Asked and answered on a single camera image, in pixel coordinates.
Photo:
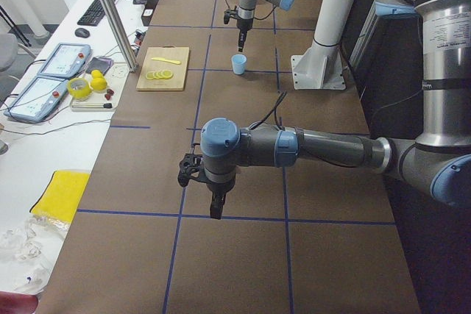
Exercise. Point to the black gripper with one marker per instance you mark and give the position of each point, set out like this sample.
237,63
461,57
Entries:
219,189
243,26

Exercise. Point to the light blue cup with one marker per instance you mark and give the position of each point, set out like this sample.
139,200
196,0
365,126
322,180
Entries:
239,62

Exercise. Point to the bamboo cutting board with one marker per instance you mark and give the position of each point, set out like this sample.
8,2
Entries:
177,82

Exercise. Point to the lemon slice top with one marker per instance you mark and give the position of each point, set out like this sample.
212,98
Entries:
167,74

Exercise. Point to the yellow plastic knife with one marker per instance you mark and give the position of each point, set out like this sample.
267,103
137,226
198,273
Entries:
165,60

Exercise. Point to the lemon slice bottom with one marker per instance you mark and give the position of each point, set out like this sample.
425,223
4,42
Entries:
150,75

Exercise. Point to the white tray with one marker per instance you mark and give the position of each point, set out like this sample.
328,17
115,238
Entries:
93,94

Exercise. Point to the black keyboard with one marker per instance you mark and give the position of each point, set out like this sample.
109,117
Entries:
93,15

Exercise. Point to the yellow lemon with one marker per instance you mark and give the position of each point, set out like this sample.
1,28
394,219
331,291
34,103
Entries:
98,84
97,74

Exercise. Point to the yellow cloth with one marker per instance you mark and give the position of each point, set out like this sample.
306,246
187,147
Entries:
62,195

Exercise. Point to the black computer mouse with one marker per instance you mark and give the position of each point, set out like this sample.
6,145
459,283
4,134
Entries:
82,33

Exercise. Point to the yellow tape roll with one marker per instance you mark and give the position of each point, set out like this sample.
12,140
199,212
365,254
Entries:
79,88

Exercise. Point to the upper teach pendant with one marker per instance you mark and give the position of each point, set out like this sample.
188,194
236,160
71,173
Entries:
66,60

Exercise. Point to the teach pendant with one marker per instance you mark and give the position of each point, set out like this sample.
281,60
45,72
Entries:
38,99
66,60

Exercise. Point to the clear plastic bag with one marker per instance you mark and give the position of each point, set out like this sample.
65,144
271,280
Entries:
29,253

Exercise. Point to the lower teach pendant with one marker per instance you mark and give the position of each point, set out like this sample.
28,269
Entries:
38,99

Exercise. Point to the white camera mast base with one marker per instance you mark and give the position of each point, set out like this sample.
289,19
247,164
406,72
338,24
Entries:
320,67

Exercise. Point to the aluminium frame post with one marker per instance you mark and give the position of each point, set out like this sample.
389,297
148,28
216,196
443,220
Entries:
119,33

